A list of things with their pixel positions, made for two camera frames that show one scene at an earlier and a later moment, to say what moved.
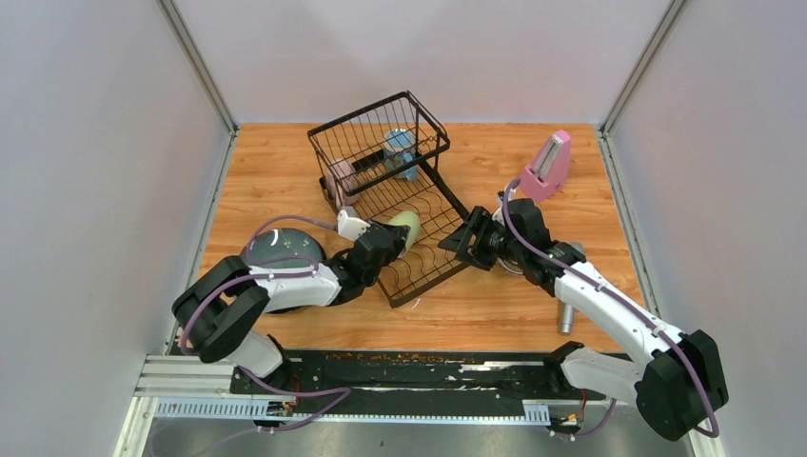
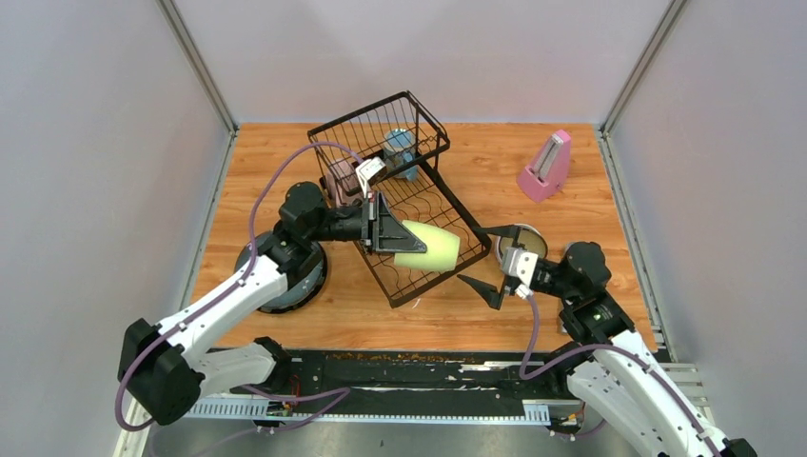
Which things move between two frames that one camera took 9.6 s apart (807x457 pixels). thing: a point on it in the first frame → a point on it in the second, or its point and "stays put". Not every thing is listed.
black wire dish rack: (381, 162) stays put
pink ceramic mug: (342, 182) stays put
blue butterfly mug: (400, 153) stays put
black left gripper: (400, 232) → (385, 233)
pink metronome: (547, 172) stays put
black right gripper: (479, 222) → (488, 292)
